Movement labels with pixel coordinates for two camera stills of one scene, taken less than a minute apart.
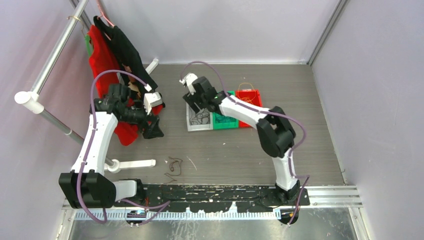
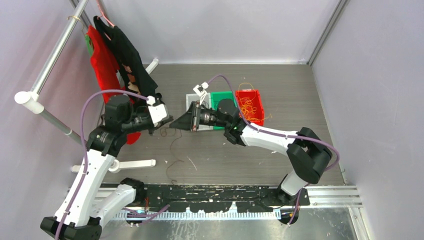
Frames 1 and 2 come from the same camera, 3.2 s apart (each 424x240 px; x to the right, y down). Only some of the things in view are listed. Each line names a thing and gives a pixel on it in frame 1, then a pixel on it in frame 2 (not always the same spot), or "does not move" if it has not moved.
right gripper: x=190 y=99 to x=188 y=120
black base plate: x=252 y=198 does not move
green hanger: x=88 y=45 does not move
